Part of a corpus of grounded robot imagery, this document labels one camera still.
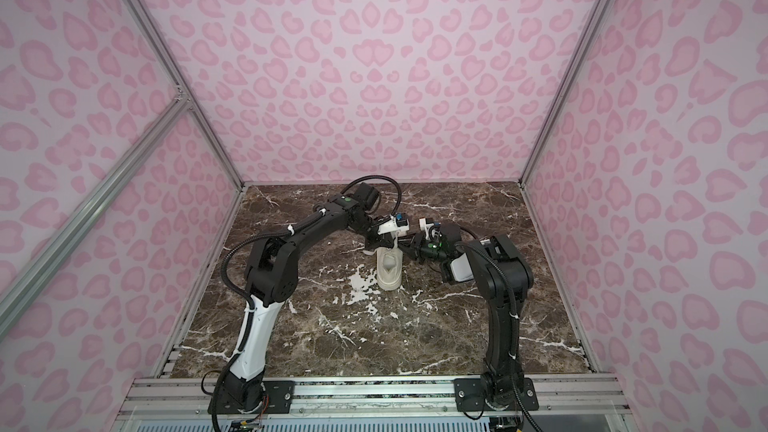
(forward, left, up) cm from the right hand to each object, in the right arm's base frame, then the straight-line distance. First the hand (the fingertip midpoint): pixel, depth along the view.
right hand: (397, 241), depth 92 cm
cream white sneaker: (-8, +2, -2) cm, 9 cm away
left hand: (+2, +1, -1) cm, 3 cm away
